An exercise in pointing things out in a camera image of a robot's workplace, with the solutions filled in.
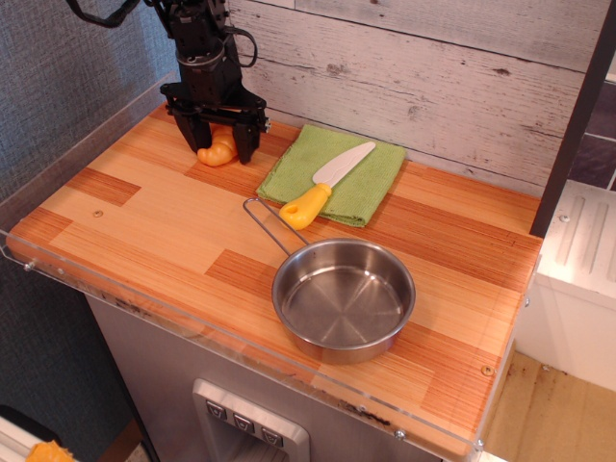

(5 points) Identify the orange object bottom left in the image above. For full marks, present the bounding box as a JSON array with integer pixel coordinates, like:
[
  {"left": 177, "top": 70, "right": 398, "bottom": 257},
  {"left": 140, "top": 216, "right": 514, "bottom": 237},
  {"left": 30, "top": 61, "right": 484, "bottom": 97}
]
[{"left": 25, "top": 441, "right": 75, "bottom": 462}]

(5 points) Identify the silver dispenser button panel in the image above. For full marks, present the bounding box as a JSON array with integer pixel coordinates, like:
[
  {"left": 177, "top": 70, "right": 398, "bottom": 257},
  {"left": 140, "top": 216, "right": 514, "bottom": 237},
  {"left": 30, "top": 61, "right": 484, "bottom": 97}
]
[{"left": 192, "top": 379, "right": 311, "bottom": 461}]

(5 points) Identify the silver toy fridge cabinet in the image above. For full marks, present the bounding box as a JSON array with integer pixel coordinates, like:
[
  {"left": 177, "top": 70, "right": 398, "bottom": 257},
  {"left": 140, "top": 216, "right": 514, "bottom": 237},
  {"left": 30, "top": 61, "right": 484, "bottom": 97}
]
[{"left": 87, "top": 296, "right": 436, "bottom": 461}]

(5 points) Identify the green cloth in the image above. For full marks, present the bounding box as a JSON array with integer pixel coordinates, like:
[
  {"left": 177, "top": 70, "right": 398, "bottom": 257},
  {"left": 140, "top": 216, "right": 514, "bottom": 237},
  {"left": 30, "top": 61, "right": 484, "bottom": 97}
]
[{"left": 257, "top": 125, "right": 405, "bottom": 227}]

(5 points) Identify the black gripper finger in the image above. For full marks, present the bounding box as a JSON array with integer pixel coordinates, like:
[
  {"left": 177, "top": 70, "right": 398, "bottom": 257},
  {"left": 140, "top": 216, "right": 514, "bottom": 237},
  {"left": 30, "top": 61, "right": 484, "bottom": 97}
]
[
  {"left": 233, "top": 123, "right": 260, "bottom": 165},
  {"left": 172, "top": 110, "right": 212, "bottom": 152}
]

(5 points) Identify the white ribbed side cabinet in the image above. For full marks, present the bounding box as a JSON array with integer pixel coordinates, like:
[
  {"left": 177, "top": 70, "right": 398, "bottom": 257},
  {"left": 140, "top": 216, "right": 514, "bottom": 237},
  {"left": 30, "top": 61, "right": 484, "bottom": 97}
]
[{"left": 514, "top": 181, "right": 615, "bottom": 390}]

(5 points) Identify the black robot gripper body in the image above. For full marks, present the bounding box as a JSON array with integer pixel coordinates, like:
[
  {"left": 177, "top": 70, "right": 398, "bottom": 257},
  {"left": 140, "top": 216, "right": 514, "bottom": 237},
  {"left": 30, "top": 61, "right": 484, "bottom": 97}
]
[{"left": 161, "top": 54, "right": 270, "bottom": 133}]

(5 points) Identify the yellow handled toy knife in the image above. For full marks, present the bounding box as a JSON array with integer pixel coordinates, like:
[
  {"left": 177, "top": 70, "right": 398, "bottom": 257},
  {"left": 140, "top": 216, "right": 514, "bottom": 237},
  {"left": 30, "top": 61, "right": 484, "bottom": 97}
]
[{"left": 279, "top": 141, "right": 376, "bottom": 230}]

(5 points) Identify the orange plastic toy croissant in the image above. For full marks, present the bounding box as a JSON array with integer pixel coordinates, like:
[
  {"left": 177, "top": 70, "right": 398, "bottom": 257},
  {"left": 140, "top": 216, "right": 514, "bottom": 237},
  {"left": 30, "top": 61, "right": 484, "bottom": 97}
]
[{"left": 197, "top": 125, "right": 238, "bottom": 167}]

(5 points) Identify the stainless steel saucepan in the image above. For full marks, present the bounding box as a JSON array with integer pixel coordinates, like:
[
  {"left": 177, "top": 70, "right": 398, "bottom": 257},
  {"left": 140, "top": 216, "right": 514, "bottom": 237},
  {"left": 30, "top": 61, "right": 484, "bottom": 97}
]
[{"left": 243, "top": 197, "right": 417, "bottom": 366}]

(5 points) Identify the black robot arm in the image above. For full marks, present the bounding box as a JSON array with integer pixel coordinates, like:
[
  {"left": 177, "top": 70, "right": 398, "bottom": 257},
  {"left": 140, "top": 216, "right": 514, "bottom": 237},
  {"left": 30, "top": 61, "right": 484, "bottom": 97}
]
[{"left": 147, "top": 1, "right": 270, "bottom": 165}]

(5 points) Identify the dark right shelf post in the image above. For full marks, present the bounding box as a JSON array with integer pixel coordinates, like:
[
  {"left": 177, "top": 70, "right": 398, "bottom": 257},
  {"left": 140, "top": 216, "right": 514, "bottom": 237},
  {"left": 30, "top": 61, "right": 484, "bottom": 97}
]
[{"left": 529, "top": 1, "right": 615, "bottom": 238}]

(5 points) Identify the clear acrylic guard rail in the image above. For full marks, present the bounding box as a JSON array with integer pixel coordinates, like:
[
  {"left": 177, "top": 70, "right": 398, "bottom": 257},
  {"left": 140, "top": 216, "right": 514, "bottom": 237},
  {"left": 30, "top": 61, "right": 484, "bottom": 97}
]
[{"left": 0, "top": 71, "right": 519, "bottom": 459}]

